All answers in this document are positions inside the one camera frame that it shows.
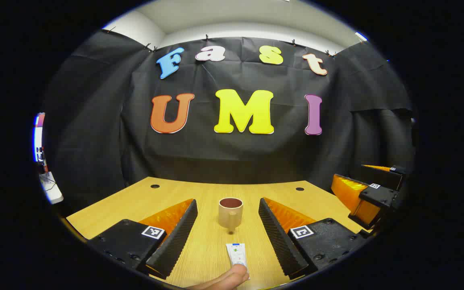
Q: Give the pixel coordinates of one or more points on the white side table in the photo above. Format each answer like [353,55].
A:
[52,189]

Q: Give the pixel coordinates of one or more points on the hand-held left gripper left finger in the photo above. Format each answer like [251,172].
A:
[175,237]

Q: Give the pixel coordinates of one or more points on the beige cup with brown inside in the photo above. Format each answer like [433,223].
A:
[230,217]

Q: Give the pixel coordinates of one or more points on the bright monitor screen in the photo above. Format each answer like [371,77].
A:
[38,137]

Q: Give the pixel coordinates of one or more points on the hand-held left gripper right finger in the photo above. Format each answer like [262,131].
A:
[280,241]

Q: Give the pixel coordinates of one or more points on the black backdrop cloth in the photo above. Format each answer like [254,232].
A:
[216,157]

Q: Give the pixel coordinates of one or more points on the white toothpaste tube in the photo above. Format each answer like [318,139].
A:
[237,253]

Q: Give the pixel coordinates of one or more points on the wooden desktop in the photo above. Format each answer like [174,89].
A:
[135,205]

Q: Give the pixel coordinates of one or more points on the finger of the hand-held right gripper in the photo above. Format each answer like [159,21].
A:
[381,175]
[379,197]

